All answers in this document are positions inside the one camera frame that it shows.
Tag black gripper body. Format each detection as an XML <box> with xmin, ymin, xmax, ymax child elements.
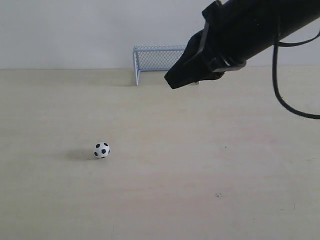
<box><xmin>187</xmin><ymin>1</ymin><xmax>247</xmax><ymax>82</ymax></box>

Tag black and white soccer ball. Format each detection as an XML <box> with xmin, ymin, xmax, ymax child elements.
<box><xmin>93</xmin><ymin>142</ymin><xmax>110</xmax><ymax>159</ymax></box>

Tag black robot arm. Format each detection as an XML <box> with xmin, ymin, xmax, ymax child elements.
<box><xmin>164</xmin><ymin>0</ymin><xmax>320</xmax><ymax>89</ymax></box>

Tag white miniature soccer goal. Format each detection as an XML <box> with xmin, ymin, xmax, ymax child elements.
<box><xmin>132</xmin><ymin>45</ymin><xmax>186</xmax><ymax>86</ymax></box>

